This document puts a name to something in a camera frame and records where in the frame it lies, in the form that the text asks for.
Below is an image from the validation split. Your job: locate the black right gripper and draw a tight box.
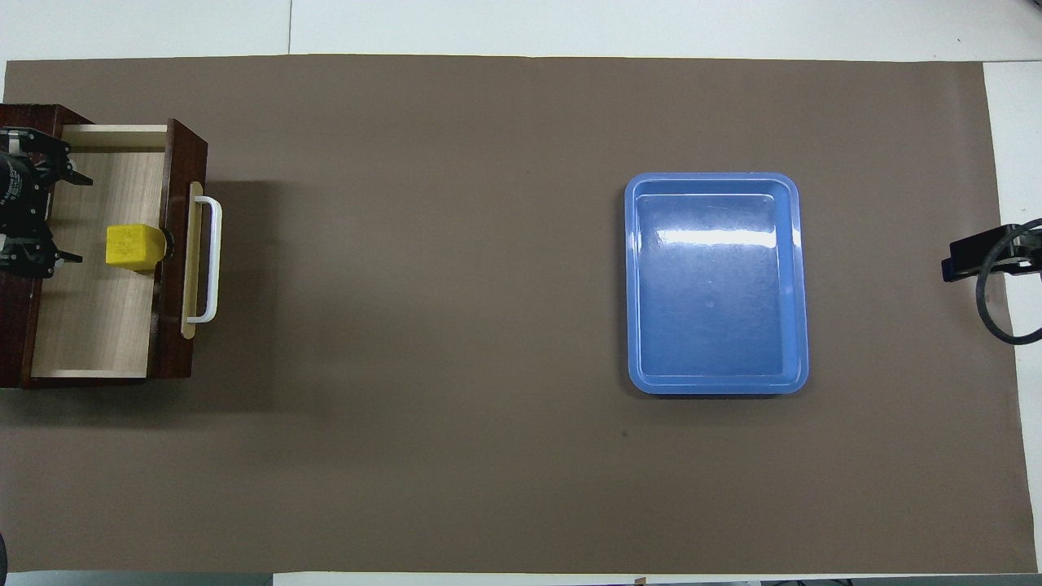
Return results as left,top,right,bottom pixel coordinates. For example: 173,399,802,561
942,224,1042,283

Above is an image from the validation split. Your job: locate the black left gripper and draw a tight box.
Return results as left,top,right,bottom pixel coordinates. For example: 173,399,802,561
0,126,93,279

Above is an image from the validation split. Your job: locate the yellow cube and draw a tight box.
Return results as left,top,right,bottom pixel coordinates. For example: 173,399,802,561
106,224,168,272

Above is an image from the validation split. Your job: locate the wooden drawer with white handle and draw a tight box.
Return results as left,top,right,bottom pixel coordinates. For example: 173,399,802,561
31,118,223,382

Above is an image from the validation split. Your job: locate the dark brown wooden cabinet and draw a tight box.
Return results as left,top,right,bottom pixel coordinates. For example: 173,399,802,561
0,103,69,390

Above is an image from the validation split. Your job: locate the blue plastic tray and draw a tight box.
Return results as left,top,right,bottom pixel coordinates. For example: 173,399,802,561
624,172,810,396

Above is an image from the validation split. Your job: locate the brown table mat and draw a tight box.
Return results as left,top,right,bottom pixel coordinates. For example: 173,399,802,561
0,54,1039,575

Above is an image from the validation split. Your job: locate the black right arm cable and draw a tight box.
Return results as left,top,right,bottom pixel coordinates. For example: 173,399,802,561
974,218,1042,345

